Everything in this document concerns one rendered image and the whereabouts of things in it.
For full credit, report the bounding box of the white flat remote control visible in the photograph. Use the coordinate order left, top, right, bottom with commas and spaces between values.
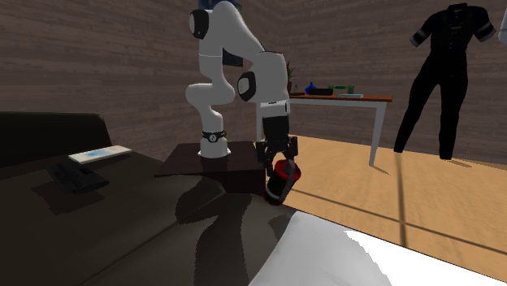
67, 145, 134, 166

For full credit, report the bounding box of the black hanging jumpsuit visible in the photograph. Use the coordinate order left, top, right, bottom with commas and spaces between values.
392, 2, 498, 161

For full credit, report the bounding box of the black and red can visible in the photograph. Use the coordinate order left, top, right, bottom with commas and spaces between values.
263, 158, 302, 206

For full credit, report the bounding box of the black remote control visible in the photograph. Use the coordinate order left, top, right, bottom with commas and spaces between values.
45, 162, 111, 196

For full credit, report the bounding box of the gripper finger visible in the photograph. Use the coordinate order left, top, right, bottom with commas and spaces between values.
254, 141, 278, 179
280, 136, 300, 187

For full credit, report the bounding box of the dark robot stand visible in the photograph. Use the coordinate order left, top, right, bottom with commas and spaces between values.
154, 141, 271, 196

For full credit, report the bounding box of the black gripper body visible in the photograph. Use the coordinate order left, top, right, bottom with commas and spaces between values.
261, 115, 291, 149

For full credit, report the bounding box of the white-legged table with wooden top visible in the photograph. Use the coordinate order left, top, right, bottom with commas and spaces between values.
255, 61, 393, 167

